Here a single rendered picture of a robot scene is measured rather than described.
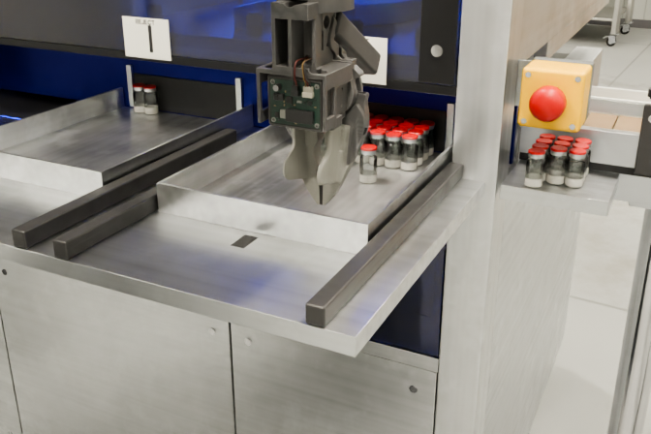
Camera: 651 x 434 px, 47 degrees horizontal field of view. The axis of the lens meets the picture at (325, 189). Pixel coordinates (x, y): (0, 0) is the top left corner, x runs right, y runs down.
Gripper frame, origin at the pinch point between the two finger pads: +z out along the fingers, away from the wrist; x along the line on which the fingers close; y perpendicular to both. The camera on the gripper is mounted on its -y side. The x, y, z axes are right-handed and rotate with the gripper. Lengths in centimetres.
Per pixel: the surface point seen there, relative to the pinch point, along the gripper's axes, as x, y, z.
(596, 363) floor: 22, -128, 93
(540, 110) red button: 17.2, -20.3, -5.5
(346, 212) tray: -0.7, -6.7, 5.3
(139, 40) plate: -42.5, -23.8, -8.1
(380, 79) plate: -3.8, -23.8, -6.2
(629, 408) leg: 32, -38, 43
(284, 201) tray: -8.7, -6.7, 5.3
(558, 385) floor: 14, -113, 93
